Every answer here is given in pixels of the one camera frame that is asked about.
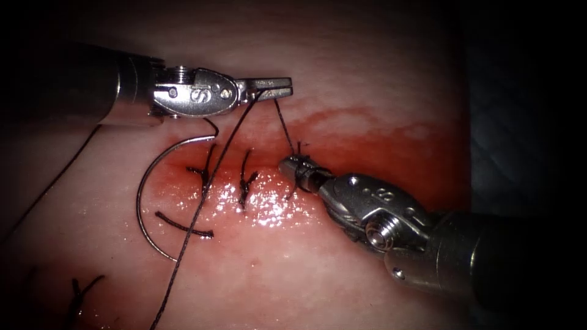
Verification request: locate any left arm needle driver jaw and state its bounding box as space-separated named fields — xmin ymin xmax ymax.
xmin=239 ymin=87 xmax=294 ymax=103
xmin=237 ymin=76 xmax=293 ymax=92

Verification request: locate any right arm needle driver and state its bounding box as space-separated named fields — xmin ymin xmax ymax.
xmin=319 ymin=173 xmax=437 ymax=253

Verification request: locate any right arm needle driver jaw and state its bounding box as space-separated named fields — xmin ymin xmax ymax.
xmin=278 ymin=155 xmax=333 ymax=193

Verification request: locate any left arm needle driver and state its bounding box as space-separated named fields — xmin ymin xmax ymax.
xmin=150 ymin=58 xmax=241 ymax=119

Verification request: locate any black stitching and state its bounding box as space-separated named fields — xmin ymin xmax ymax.
xmin=67 ymin=274 xmax=105 ymax=330
xmin=185 ymin=142 xmax=259 ymax=211

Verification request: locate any tissue pad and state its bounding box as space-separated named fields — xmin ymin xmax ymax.
xmin=0 ymin=0 xmax=472 ymax=330

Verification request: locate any short cut black thread piece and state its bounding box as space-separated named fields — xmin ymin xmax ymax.
xmin=154 ymin=210 xmax=215 ymax=239

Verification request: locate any curved steel needle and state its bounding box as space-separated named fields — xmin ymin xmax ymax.
xmin=136 ymin=133 xmax=219 ymax=263

